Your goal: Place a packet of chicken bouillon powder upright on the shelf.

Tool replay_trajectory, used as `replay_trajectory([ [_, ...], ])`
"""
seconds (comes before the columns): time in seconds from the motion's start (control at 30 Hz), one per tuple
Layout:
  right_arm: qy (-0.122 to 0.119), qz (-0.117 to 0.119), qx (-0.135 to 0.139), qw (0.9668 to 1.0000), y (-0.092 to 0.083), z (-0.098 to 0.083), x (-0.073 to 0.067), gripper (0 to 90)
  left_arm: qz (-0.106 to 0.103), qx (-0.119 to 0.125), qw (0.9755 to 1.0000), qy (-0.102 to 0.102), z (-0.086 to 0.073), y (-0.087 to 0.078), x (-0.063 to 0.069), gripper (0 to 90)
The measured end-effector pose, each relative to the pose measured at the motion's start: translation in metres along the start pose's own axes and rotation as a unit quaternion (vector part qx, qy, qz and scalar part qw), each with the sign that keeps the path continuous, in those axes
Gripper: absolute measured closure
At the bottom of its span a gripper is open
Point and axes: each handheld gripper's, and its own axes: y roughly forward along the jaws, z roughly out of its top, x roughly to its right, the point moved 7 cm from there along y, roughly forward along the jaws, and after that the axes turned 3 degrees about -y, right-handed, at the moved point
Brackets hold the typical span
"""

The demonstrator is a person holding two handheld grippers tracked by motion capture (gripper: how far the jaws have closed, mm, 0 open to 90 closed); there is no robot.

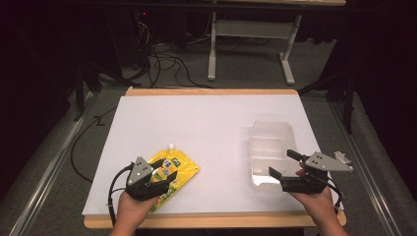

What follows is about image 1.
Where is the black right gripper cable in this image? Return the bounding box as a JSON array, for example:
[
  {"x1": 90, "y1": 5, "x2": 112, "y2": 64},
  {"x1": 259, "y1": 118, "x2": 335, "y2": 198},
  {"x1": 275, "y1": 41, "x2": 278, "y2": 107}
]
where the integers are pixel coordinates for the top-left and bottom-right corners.
[{"x1": 324, "y1": 178, "x2": 344, "y2": 210}]

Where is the black floor cable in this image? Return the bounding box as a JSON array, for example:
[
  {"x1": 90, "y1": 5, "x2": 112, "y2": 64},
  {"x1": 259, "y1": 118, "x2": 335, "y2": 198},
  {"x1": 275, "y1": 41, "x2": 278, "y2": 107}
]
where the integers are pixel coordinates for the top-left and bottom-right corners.
[{"x1": 70, "y1": 106, "x2": 118, "y2": 184}]

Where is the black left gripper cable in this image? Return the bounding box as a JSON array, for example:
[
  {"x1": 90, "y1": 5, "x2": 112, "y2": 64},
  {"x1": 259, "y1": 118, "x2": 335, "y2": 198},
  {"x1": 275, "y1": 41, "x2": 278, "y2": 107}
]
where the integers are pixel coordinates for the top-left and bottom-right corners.
[{"x1": 107, "y1": 162, "x2": 136, "y2": 228}]

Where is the yellow spouted drink pouch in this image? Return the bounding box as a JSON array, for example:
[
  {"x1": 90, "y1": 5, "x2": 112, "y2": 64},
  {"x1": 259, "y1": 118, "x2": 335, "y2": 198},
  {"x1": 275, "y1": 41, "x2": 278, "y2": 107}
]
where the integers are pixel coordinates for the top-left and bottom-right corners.
[{"x1": 144, "y1": 143, "x2": 202, "y2": 213}]

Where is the metal floor rail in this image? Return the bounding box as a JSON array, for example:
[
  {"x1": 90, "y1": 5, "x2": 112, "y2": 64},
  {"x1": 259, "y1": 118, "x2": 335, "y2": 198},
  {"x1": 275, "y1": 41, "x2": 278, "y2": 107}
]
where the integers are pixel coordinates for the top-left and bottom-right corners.
[
  {"x1": 9, "y1": 91, "x2": 96, "y2": 236},
  {"x1": 328, "y1": 101, "x2": 396, "y2": 236}
]

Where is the black metal stand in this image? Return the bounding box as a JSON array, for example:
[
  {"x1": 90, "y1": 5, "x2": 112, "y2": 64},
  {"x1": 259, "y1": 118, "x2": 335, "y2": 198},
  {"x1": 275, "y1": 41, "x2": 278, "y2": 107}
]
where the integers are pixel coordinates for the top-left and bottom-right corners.
[
  {"x1": 297, "y1": 70, "x2": 358, "y2": 136},
  {"x1": 72, "y1": 61, "x2": 103, "y2": 123}
]

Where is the white metal desk frame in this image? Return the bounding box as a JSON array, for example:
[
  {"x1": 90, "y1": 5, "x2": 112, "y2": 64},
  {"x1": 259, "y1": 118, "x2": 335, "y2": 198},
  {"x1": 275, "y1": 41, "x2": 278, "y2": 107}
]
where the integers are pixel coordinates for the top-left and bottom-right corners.
[{"x1": 207, "y1": 11, "x2": 303, "y2": 87}]

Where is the person's right hand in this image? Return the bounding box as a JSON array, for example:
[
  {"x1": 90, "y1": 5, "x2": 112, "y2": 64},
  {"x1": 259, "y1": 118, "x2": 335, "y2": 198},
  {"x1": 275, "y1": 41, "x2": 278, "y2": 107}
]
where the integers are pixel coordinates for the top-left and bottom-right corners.
[{"x1": 289, "y1": 166, "x2": 336, "y2": 228}]

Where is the person's left hand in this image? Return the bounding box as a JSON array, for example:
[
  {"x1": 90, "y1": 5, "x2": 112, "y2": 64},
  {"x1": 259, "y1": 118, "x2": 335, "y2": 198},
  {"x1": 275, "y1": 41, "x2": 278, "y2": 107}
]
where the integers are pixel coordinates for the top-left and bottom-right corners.
[{"x1": 115, "y1": 189, "x2": 159, "y2": 232}]

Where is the white table mat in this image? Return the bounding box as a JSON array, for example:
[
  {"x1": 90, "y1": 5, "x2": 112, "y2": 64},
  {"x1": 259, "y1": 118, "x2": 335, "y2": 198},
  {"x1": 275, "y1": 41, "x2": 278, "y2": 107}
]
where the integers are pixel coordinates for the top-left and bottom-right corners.
[{"x1": 82, "y1": 93, "x2": 344, "y2": 216}]

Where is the tangle of black floor cables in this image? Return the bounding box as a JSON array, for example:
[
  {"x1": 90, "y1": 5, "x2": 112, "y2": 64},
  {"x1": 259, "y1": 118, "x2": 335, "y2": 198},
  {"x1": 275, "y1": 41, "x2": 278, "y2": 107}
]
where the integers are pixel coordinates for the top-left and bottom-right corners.
[{"x1": 131, "y1": 19, "x2": 214, "y2": 90}]

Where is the clear plastic tray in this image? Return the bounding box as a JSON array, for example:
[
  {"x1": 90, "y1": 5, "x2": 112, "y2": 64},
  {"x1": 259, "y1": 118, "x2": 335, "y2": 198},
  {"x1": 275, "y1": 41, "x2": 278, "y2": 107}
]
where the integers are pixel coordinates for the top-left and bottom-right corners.
[{"x1": 247, "y1": 120, "x2": 299, "y2": 193}]

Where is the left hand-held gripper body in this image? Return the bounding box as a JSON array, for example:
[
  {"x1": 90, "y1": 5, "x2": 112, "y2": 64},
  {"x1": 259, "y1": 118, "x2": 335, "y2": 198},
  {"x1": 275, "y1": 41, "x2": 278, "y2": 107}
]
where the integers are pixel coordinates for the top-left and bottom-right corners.
[{"x1": 125, "y1": 155, "x2": 170, "y2": 202}]

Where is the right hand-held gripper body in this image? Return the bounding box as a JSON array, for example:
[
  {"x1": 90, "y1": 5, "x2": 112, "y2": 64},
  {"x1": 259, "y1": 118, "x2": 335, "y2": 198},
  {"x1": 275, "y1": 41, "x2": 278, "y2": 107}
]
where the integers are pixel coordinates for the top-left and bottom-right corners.
[{"x1": 280, "y1": 150, "x2": 355, "y2": 195}]

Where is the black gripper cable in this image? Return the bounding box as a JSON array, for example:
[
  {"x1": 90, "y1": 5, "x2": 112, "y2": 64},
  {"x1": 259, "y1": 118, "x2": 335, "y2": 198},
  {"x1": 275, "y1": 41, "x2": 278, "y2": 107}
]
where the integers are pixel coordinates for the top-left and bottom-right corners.
[
  {"x1": 324, "y1": 178, "x2": 344, "y2": 210},
  {"x1": 107, "y1": 162, "x2": 136, "y2": 228}
]

